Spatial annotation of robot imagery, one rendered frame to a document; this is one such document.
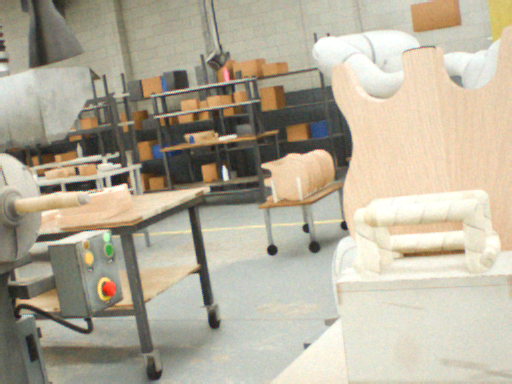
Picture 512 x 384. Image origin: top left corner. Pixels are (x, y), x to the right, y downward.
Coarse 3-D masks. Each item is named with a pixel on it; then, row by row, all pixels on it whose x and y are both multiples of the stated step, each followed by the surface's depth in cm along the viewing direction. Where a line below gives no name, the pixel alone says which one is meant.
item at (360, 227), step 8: (360, 224) 119; (360, 232) 120; (368, 232) 120; (360, 240) 120; (368, 240) 120; (376, 240) 121; (360, 248) 121; (368, 248) 120; (376, 248) 121; (360, 256) 121; (368, 256) 120; (376, 256) 121; (368, 264) 120; (376, 264) 121; (368, 272) 121; (376, 272) 121
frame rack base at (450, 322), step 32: (448, 256) 127; (352, 288) 121; (384, 288) 119; (416, 288) 117; (448, 288) 115; (480, 288) 113; (352, 320) 123; (384, 320) 120; (416, 320) 118; (448, 320) 116; (480, 320) 114; (352, 352) 124; (384, 352) 121; (416, 352) 119; (448, 352) 117; (480, 352) 115
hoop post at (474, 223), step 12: (468, 216) 112; (480, 216) 112; (468, 228) 112; (480, 228) 112; (468, 240) 113; (480, 240) 112; (468, 252) 113; (480, 252) 113; (468, 264) 114; (480, 264) 113
